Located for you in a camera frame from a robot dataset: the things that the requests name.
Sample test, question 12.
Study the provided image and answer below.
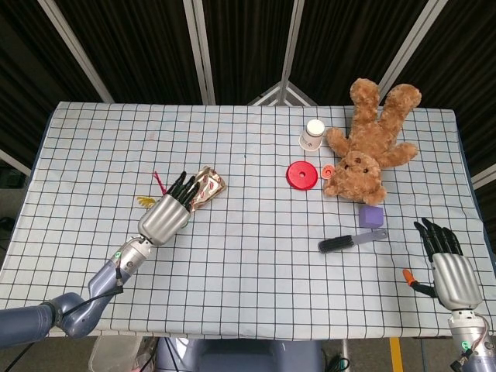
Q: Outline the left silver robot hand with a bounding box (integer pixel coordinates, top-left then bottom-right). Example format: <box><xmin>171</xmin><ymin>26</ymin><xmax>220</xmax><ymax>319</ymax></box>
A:
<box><xmin>139</xmin><ymin>170</ymin><xmax>202</xmax><ymax>247</ymax></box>

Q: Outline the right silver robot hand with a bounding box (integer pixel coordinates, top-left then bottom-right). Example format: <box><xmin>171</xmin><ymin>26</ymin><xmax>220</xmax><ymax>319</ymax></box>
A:
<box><xmin>411</xmin><ymin>217</ymin><xmax>484</xmax><ymax>310</ymax></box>

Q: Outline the feather shuttlecock with green base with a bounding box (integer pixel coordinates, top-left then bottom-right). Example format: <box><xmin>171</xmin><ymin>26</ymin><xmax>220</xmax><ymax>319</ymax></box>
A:
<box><xmin>136</xmin><ymin>170</ymin><xmax>167</xmax><ymax>211</ymax></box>

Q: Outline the gold foil snack packet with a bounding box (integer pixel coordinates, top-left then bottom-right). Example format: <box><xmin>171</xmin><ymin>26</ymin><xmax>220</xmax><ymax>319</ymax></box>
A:
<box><xmin>189</xmin><ymin>166</ymin><xmax>227</xmax><ymax>214</ymax></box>

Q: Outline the checkered white tablecloth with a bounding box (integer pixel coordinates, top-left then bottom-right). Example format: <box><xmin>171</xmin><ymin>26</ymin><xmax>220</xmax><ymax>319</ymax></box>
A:
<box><xmin>0</xmin><ymin>101</ymin><xmax>496</xmax><ymax>340</ymax></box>

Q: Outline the purple foam block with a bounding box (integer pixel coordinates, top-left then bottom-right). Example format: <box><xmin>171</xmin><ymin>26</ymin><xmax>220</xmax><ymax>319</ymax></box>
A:
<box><xmin>358</xmin><ymin>205</ymin><xmax>384</xmax><ymax>229</ymax></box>

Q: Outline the grey brush with black bristles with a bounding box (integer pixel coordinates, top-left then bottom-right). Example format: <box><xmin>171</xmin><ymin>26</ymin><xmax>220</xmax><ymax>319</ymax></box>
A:
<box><xmin>318</xmin><ymin>228</ymin><xmax>388</xmax><ymax>254</ymax></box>

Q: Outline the red plastic disc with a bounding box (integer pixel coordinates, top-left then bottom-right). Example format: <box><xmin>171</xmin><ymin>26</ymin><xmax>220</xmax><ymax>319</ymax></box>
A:
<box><xmin>286</xmin><ymin>161</ymin><xmax>320</xmax><ymax>191</ymax></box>

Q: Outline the brown teddy bear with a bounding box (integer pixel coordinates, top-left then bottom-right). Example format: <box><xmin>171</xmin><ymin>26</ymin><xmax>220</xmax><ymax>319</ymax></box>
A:
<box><xmin>322</xmin><ymin>77</ymin><xmax>422</xmax><ymax>206</ymax></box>

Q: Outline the blue-grey robot torso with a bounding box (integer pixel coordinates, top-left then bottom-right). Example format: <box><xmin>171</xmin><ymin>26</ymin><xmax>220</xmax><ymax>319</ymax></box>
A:
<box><xmin>154</xmin><ymin>336</ymin><xmax>325</xmax><ymax>372</ymax></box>

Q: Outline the white paper cup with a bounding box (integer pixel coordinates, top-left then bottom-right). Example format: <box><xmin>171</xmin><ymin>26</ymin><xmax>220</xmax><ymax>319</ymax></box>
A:
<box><xmin>298</xmin><ymin>119</ymin><xmax>326</xmax><ymax>152</ymax></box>

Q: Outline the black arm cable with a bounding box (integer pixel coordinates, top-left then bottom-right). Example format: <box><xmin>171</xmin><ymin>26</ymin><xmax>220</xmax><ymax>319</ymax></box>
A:
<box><xmin>0</xmin><ymin>267</ymin><xmax>126</xmax><ymax>372</ymax></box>

